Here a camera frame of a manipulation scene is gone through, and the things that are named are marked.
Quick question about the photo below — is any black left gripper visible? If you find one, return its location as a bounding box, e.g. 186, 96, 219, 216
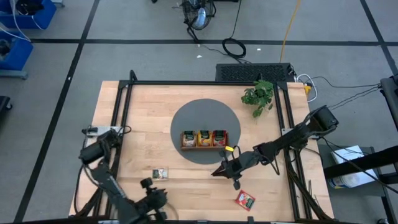
139, 188, 169, 224

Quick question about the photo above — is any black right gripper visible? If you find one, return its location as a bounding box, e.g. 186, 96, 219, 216
211, 155, 254, 180

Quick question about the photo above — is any brown wooden compartment box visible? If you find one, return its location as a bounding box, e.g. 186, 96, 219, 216
180, 129, 230, 152

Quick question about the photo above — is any red strawberry tea packet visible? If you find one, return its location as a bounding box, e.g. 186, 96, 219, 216
212, 129, 228, 147
234, 189, 257, 212

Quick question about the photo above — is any yellow mango tea packet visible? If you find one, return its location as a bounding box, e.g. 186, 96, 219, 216
197, 129, 213, 147

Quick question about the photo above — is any grey round woven placemat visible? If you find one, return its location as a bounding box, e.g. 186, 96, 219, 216
170, 98, 242, 165

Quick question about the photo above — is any green potted plant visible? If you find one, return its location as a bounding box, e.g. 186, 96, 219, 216
241, 79, 275, 119

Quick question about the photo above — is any black perforated computer tower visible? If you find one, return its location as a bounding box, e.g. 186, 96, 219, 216
215, 63, 297, 83

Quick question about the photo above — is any white paper box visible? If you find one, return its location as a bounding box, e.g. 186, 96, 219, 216
328, 145, 379, 189

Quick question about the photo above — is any black cart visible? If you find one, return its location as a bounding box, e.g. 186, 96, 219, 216
323, 145, 398, 187

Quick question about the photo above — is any black floor fan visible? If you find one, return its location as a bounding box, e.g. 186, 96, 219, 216
181, 0, 218, 43

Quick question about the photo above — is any black wheeled object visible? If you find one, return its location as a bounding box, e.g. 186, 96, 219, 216
0, 95, 13, 119

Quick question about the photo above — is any blue storage bin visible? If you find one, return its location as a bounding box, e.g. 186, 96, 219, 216
0, 0, 57, 30
0, 30, 34, 72

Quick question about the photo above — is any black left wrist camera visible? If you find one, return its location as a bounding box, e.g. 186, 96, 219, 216
139, 177, 154, 190

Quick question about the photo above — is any black metal table frame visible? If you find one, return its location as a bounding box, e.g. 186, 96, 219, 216
70, 70, 335, 224

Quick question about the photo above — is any black coiled hanging cable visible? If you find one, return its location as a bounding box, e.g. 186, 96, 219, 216
221, 0, 247, 60

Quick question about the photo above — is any white looped cable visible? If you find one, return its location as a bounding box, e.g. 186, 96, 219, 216
297, 73, 318, 103

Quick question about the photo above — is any yellow hanging cable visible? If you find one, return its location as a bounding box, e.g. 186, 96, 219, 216
279, 0, 302, 63

